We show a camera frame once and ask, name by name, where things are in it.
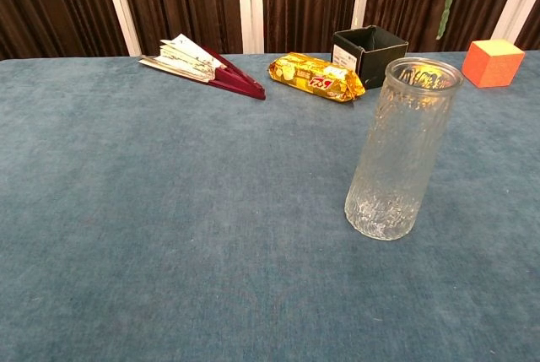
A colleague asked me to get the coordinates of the textured clear glass vase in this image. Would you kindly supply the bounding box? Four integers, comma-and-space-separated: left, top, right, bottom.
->
343, 57, 465, 242

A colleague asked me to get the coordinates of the red folding paper fan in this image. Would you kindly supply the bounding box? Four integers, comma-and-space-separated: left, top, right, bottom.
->
138, 33, 267, 101

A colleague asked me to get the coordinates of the golden biscuit packet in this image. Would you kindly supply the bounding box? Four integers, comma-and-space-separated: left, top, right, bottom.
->
267, 51, 367, 104

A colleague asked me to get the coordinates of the blue table cloth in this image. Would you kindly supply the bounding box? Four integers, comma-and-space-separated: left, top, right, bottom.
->
0, 50, 540, 362

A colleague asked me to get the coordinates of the black open cardboard box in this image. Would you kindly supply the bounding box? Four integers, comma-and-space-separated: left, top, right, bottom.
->
331, 24, 410, 91

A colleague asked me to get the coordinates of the orange yellow cube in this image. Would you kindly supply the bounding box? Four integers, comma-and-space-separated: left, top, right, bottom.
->
461, 39, 527, 89

